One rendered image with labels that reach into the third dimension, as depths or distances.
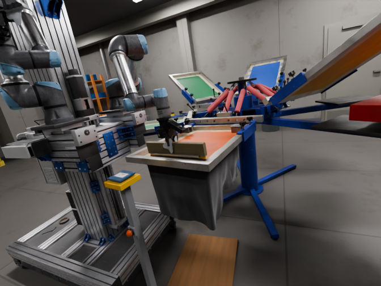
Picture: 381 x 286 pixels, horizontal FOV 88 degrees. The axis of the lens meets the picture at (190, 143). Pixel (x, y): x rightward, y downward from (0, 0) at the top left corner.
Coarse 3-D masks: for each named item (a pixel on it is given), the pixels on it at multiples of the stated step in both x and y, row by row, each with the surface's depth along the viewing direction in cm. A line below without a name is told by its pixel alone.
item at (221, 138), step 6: (216, 132) 159; (222, 132) 156; (228, 132) 153; (210, 138) 144; (216, 138) 142; (222, 138) 139; (228, 138) 137; (222, 144) 127; (210, 150) 119; (216, 150) 117
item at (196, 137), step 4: (196, 132) 170; (200, 132) 168; (204, 132) 166; (208, 132) 163; (212, 132) 161; (188, 136) 161; (192, 136) 159; (196, 136) 157; (200, 136) 155; (204, 136) 153; (208, 136) 151; (180, 140) 153; (184, 140) 151; (188, 140) 149; (192, 140) 147; (196, 140) 146; (200, 140) 144; (152, 156) 126
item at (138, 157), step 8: (192, 128) 178; (200, 128) 175; (208, 128) 171; (216, 128) 166; (224, 128) 163; (240, 136) 125; (232, 144) 114; (136, 152) 127; (144, 152) 130; (216, 152) 103; (224, 152) 104; (128, 160) 121; (136, 160) 117; (144, 160) 113; (152, 160) 109; (160, 160) 106; (168, 160) 103; (176, 160) 101; (184, 160) 100; (192, 160) 98; (208, 160) 95; (216, 160) 96; (184, 168) 98; (192, 168) 95; (200, 168) 93; (208, 168) 90
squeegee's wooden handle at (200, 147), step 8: (152, 144) 120; (160, 144) 116; (176, 144) 110; (184, 144) 107; (192, 144) 104; (200, 144) 101; (160, 152) 119; (168, 152) 115; (176, 152) 112; (184, 152) 109; (192, 152) 106; (200, 152) 103
